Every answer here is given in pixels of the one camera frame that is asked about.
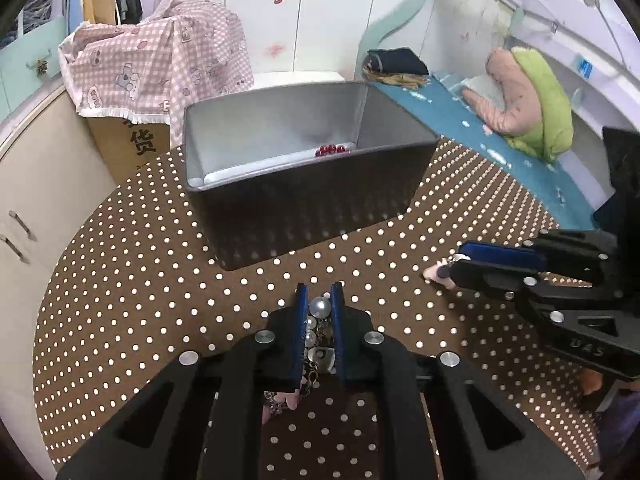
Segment pink pearl charm keychain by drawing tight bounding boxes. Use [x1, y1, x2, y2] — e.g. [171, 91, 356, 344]
[262, 294, 335, 425]

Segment small pink hair clip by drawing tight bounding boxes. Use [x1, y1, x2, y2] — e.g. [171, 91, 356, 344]
[422, 254, 469, 290]

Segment brown polka dot tablecloth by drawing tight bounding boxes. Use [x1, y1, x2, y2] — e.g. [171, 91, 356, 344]
[32, 140, 597, 467]

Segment teal bunk bed frame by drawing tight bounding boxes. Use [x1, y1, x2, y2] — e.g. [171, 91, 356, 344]
[357, 0, 640, 82]

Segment brown cardboard box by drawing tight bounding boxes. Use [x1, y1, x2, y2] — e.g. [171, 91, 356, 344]
[87, 117, 170, 184]

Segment pink checked cloth cover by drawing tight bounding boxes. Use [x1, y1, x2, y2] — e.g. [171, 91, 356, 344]
[58, 0, 254, 146]

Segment cream low cabinet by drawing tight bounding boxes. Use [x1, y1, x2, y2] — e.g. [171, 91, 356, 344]
[1, 88, 115, 479]

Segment grey rectangular storage box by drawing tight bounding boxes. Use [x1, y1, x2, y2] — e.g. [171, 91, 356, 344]
[182, 82, 439, 271]

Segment pink plush pillow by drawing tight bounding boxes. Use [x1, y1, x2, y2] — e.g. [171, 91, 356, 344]
[462, 48, 542, 136]

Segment person's hand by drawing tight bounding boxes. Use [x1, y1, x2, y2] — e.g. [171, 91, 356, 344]
[579, 368, 603, 396]

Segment folded dark clothes stack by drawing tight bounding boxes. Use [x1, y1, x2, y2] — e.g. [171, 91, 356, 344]
[361, 48, 430, 90]

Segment teal candy print bedsheet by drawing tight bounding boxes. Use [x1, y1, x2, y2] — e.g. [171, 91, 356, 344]
[375, 79, 596, 230]

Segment teal drawer unit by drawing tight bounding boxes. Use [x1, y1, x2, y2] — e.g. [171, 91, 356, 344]
[0, 18, 66, 120]

